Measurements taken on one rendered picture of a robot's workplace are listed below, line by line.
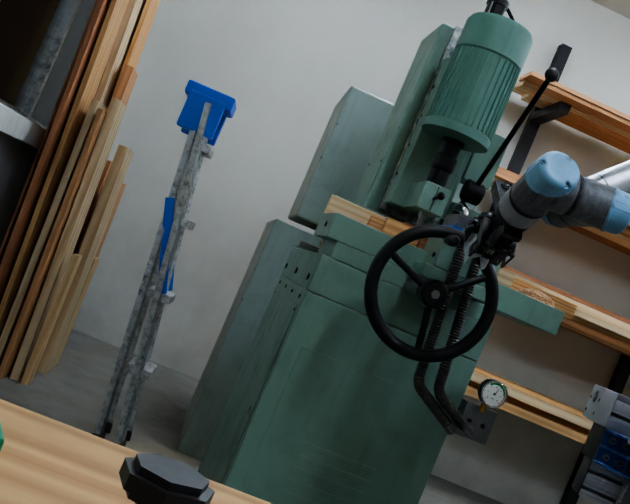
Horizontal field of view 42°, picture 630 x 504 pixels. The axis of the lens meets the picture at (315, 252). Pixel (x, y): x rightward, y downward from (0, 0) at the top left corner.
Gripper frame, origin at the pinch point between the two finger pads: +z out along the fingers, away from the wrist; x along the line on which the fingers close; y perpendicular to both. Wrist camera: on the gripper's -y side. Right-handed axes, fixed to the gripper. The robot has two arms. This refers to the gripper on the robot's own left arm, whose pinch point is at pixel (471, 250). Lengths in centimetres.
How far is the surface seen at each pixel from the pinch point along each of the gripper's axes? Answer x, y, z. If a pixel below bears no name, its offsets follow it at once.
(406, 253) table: -7.1, -8.1, 22.7
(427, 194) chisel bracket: -4.6, -27.6, 25.2
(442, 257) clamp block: -1.3, -4.9, 13.8
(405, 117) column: -13, -57, 35
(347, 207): -21.4, -22.1, 34.4
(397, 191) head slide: -9, -34, 37
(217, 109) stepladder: -63, -66, 75
